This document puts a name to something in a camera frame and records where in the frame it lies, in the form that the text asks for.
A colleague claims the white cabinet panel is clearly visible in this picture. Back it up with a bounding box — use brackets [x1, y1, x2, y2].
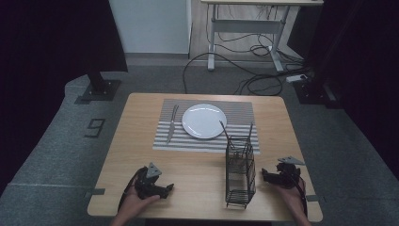
[108, 0, 193, 56]

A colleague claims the white power strip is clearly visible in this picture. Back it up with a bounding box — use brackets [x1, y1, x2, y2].
[285, 73, 309, 84]

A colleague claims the dark curtain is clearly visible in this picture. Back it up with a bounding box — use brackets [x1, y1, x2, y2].
[0, 0, 129, 196]
[286, 0, 399, 173]

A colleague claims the black stand base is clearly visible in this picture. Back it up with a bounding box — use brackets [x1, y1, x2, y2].
[74, 71, 122, 105]
[293, 76, 343, 110]

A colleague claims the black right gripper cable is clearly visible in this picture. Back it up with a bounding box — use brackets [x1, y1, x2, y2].
[289, 171, 309, 218]

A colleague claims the person's right hand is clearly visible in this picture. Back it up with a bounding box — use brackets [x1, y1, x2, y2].
[276, 177, 308, 218]

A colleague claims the grey striped placemat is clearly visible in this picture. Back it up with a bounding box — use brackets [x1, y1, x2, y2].
[152, 98, 261, 155]

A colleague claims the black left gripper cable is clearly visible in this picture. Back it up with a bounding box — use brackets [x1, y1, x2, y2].
[117, 166, 149, 213]

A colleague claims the black looped floor cable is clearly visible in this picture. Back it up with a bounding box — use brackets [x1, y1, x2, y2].
[182, 51, 285, 97]

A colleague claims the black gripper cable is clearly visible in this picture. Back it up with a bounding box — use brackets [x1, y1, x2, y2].
[289, 171, 309, 218]
[117, 166, 149, 213]

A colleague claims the person's left hand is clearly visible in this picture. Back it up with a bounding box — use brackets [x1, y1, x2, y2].
[118, 186, 161, 221]

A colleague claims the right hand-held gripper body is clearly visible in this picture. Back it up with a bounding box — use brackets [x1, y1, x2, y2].
[268, 155, 306, 190]

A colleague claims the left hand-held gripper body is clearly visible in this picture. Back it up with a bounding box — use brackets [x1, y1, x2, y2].
[134, 162, 166, 201]

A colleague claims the black wire cutlery basket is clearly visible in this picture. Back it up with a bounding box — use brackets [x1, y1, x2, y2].
[224, 135, 257, 210]

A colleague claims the dark utensil with long handle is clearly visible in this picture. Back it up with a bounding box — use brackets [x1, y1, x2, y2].
[246, 122, 254, 149]
[218, 120, 237, 152]

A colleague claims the bundle of black desk cables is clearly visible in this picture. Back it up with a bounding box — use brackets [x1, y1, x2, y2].
[205, 4, 311, 74]

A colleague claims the white round plate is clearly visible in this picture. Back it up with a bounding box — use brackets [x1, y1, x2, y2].
[182, 103, 228, 140]

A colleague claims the white desk with metal legs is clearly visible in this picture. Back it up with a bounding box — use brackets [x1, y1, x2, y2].
[200, 0, 325, 73]

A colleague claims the steel table knife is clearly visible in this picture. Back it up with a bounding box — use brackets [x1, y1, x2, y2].
[166, 104, 180, 145]

